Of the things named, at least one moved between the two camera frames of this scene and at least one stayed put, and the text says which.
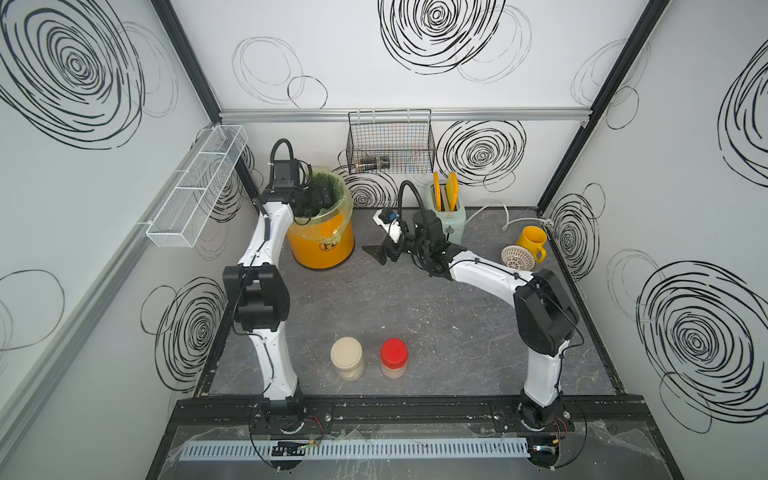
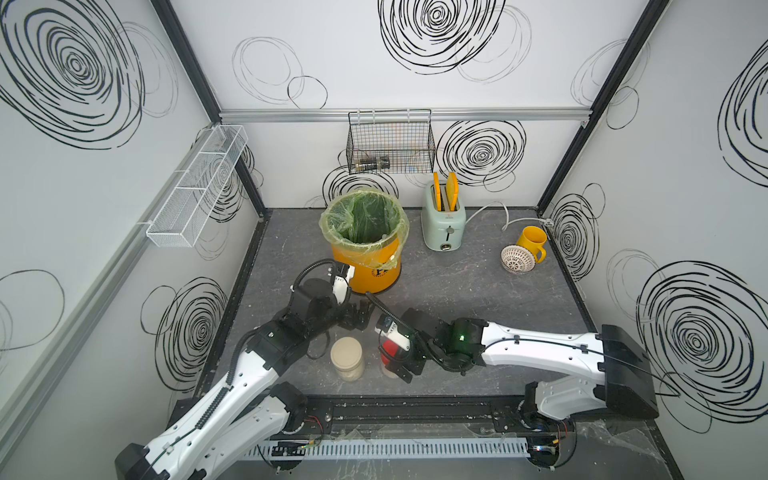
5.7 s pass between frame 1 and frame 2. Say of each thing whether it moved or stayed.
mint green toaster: stayed
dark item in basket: stayed
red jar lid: stayed
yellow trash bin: moved
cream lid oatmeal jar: stayed
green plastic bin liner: moved
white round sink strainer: stayed
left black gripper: moved
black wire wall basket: stayed
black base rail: stayed
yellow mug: stayed
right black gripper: moved
